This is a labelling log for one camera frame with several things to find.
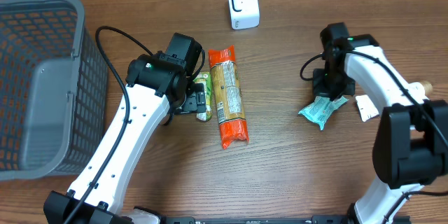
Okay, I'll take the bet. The green tea snack packet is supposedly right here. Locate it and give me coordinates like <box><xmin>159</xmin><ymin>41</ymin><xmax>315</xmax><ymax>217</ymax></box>
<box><xmin>194</xmin><ymin>71</ymin><xmax>213</xmax><ymax>122</ymax></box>

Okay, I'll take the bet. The mint green wipes packet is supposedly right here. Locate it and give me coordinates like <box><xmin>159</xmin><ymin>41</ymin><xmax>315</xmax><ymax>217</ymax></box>
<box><xmin>298</xmin><ymin>96</ymin><xmax>348</xmax><ymax>131</ymax></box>

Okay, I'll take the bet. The orange spaghetti packet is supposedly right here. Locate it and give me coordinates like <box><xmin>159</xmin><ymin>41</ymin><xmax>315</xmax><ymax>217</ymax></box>
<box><xmin>208</xmin><ymin>45</ymin><xmax>249</xmax><ymax>149</ymax></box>

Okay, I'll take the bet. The white tube with gold cap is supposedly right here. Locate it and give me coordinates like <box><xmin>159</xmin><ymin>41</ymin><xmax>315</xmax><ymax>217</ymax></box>
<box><xmin>355</xmin><ymin>81</ymin><xmax>433</xmax><ymax>122</ymax></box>

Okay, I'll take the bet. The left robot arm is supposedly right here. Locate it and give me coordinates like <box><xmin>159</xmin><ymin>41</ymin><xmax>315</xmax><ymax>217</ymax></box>
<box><xmin>43</xmin><ymin>33</ymin><xmax>207</xmax><ymax>223</ymax></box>

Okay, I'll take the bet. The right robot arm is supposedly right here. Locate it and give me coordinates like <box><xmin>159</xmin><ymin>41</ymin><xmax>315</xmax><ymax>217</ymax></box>
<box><xmin>311</xmin><ymin>22</ymin><xmax>447</xmax><ymax>223</ymax></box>

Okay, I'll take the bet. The white barcode scanner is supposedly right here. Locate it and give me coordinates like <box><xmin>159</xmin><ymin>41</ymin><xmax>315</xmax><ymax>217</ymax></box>
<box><xmin>228</xmin><ymin>0</ymin><xmax>260</xmax><ymax>30</ymax></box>

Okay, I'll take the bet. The grey plastic shopping basket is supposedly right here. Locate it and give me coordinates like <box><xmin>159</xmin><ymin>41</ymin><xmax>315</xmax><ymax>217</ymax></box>
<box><xmin>1</xmin><ymin>0</ymin><xmax>108</xmax><ymax>181</ymax></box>

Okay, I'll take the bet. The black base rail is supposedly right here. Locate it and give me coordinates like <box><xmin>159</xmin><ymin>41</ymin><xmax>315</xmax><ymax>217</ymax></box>
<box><xmin>162</xmin><ymin>215</ymin><xmax>354</xmax><ymax>224</ymax></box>

